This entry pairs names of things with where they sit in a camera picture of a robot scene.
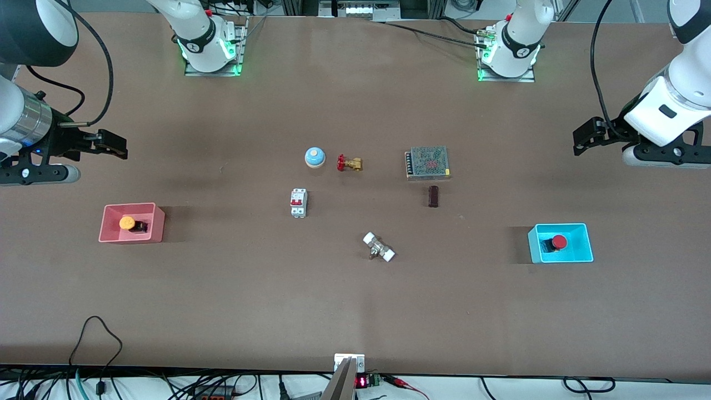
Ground white red circuit breaker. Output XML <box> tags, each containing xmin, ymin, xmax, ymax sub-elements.
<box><xmin>289</xmin><ymin>188</ymin><xmax>308</xmax><ymax>219</ymax></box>

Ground metal valve white caps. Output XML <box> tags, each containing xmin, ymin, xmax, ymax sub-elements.
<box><xmin>362</xmin><ymin>232</ymin><xmax>397</xmax><ymax>263</ymax></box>

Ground black coiled cable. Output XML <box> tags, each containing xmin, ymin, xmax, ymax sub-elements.
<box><xmin>563</xmin><ymin>376</ymin><xmax>616</xmax><ymax>394</ymax></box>

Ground metal mesh power supply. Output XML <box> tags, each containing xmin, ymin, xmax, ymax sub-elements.
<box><xmin>404</xmin><ymin>146</ymin><xmax>452</xmax><ymax>182</ymax></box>

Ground black looped table cable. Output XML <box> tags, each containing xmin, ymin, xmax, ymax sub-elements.
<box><xmin>68</xmin><ymin>316</ymin><xmax>124</xmax><ymax>395</ymax></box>

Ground cyan plastic bin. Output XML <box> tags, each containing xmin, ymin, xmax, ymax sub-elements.
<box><xmin>527</xmin><ymin>223</ymin><xmax>594</xmax><ymax>264</ymax></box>

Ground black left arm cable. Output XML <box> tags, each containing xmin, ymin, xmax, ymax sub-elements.
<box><xmin>590</xmin><ymin>0</ymin><xmax>625</xmax><ymax>141</ymax></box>

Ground black cable to arm base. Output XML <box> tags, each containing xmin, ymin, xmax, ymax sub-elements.
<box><xmin>382</xmin><ymin>21</ymin><xmax>489</xmax><ymax>47</ymax></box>

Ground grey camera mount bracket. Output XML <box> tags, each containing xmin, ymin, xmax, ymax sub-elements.
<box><xmin>321</xmin><ymin>353</ymin><xmax>366</xmax><ymax>400</ymax></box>

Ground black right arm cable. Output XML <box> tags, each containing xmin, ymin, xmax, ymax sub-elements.
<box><xmin>25</xmin><ymin>0</ymin><xmax>115</xmax><ymax>127</ymax></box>

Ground pink plastic bin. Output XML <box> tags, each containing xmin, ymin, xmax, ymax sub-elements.
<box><xmin>98</xmin><ymin>202</ymin><xmax>166</xmax><ymax>244</ymax></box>

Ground red clip lead wire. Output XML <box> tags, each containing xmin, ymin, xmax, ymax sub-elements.
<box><xmin>386</xmin><ymin>376</ymin><xmax>431</xmax><ymax>400</ymax></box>

